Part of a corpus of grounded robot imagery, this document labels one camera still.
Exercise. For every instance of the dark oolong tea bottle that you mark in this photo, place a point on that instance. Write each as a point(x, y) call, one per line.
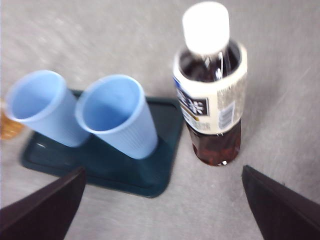
point(212, 105)

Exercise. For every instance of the blue ribbed plastic cup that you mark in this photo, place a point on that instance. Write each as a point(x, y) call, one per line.
point(50, 120)
point(125, 125)

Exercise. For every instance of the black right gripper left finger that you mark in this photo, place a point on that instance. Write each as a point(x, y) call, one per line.
point(45, 210)

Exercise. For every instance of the dark blue rectangular tray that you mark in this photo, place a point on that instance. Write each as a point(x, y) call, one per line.
point(112, 170)

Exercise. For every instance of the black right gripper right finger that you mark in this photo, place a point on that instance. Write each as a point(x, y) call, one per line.
point(285, 212)

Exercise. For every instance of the jasmine oolong tea bottle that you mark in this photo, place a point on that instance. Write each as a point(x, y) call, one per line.
point(8, 127)

